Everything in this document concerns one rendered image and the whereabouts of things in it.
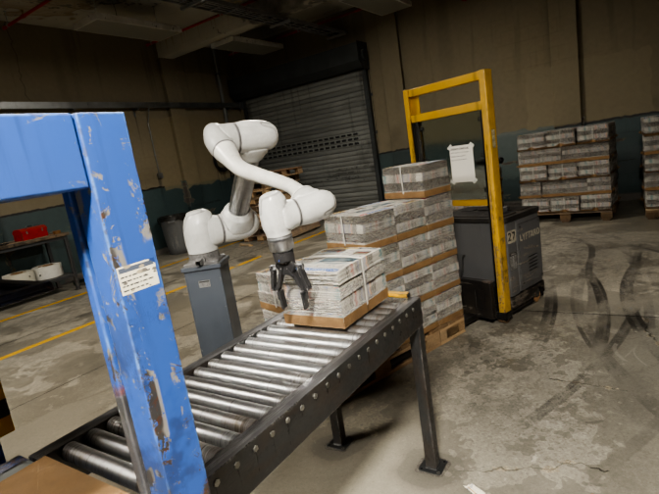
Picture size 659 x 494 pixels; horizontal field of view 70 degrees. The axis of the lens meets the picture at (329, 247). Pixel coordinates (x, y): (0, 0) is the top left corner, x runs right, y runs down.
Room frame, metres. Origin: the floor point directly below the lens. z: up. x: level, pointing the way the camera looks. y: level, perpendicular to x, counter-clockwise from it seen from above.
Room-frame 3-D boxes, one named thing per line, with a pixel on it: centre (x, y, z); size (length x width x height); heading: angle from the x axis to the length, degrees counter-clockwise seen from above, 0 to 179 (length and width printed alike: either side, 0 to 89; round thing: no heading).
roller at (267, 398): (1.37, 0.37, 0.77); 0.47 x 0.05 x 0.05; 55
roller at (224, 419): (1.26, 0.45, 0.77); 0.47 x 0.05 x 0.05; 55
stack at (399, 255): (2.97, -0.11, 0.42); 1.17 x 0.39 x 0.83; 127
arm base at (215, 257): (2.42, 0.65, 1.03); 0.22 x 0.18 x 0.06; 178
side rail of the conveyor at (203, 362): (1.68, 0.47, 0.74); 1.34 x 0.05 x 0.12; 145
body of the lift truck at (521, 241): (3.90, -1.32, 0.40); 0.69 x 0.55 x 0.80; 37
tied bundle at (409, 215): (3.23, -0.45, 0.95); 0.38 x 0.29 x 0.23; 37
